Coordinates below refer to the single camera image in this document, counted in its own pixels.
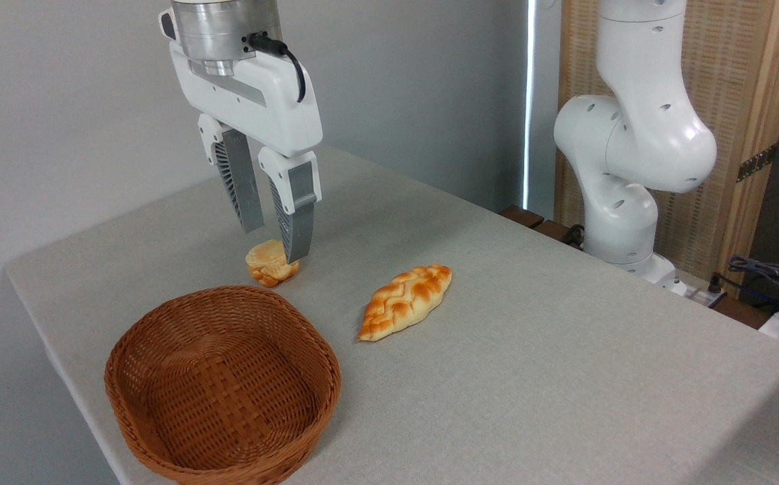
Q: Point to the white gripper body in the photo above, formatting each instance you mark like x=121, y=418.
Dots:
x=261, y=101

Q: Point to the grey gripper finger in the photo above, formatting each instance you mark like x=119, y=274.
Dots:
x=298, y=222
x=241, y=182

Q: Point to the long braided bread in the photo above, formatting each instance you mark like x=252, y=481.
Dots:
x=406, y=300

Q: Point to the small round bread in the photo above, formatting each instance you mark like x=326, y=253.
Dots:
x=265, y=266

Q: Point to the brown wicker basket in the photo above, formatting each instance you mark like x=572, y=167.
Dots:
x=228, y=404

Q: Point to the brown wooden bench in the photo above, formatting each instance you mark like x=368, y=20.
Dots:
x=523, y=216

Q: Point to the grey tablecloth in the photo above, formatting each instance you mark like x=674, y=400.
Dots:
x=531, y=370

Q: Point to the brass screen hinge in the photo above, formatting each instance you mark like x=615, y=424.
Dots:
x=757, y=163

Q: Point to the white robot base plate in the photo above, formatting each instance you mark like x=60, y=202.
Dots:
x=689, y=288

